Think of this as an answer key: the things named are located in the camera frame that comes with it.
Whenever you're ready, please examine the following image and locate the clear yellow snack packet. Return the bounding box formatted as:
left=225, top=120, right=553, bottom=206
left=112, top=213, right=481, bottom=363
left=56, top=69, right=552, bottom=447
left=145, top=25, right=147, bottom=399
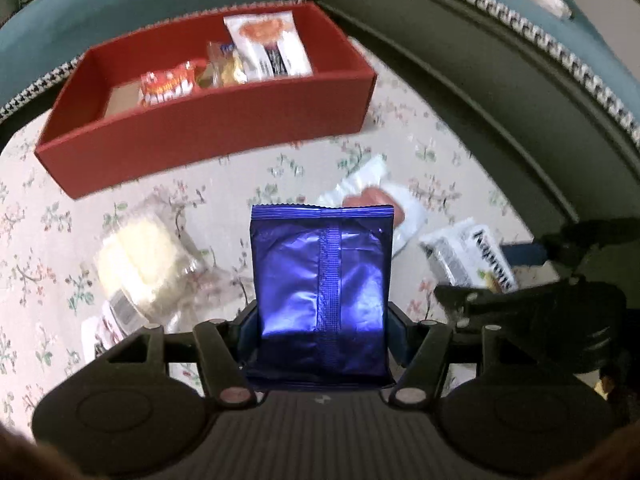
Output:
left=197, top=41, right=249, bottom=88

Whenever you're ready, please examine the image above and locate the small red snack packet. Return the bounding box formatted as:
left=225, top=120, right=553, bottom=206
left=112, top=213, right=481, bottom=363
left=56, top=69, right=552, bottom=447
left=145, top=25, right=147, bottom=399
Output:
left=139, top=60, right=198, bottom=109

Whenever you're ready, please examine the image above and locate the red cardboard box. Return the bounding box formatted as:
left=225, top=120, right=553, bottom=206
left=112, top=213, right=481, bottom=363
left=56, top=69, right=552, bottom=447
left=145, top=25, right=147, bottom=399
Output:
left=34, top=1, right=378, bottom=201

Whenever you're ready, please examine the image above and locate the white and red packet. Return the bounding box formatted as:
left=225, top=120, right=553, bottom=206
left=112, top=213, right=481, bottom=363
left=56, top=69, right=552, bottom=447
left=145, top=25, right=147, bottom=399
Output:
left=80, top=305, right=133, bottom=361

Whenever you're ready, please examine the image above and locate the clear sausage packet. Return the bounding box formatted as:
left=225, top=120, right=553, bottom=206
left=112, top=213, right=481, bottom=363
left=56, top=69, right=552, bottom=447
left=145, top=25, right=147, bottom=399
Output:
left=320, top=155, right=431, bottom=256

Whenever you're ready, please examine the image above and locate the white wafer packet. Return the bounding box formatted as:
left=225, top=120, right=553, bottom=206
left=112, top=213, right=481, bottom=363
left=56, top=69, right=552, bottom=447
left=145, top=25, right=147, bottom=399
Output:
left=420, top=217, right=523, bottom=293

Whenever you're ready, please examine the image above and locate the floral tablecloth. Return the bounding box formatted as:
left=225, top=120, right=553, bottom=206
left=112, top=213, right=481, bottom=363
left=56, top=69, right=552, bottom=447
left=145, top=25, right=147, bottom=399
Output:
left=0, top=57, right=551, bottom=441

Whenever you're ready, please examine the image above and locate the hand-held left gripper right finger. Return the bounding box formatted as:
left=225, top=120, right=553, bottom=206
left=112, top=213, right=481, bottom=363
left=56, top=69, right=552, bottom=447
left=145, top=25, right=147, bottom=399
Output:
left=382, top=302, right=568, bottom=407

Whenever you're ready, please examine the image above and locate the clear bread packet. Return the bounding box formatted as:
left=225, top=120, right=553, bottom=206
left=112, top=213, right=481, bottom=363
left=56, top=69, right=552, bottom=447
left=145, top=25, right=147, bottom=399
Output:
left=92, top=200, right=213, bottom=333

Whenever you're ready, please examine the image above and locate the teal lion print sofa cover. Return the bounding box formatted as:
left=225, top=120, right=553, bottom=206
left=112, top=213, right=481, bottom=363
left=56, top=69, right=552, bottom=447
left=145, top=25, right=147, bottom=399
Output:
left=0, top=0, right=313, bottom=121

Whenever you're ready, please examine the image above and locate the teal houndstooth trim sofa cover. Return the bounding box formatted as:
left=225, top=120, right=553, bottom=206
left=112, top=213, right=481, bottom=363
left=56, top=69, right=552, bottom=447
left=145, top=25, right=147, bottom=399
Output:
left=400, top=0, right=640, bottom=143

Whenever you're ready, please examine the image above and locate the tall white snack packet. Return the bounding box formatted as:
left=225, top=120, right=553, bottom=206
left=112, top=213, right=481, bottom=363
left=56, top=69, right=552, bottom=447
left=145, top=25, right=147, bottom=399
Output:
left=222, top=11, right=315, bottom=81

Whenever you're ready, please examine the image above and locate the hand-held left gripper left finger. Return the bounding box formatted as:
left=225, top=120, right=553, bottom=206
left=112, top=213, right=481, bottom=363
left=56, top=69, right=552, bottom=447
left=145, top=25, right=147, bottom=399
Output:
left=95, top=300, right=261, bottom=407

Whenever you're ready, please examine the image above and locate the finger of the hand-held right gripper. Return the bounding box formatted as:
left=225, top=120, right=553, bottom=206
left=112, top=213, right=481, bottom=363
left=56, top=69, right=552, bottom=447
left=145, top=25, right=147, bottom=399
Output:
left=434, top=276, right=628, bottom=323
left=501, top=216, right=640, bottom=267

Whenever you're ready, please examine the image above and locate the dark blue foil packet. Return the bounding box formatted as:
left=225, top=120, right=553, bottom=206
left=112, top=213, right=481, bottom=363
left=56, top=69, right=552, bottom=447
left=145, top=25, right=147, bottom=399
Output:
left=245, top=203, right=396, bottom=392

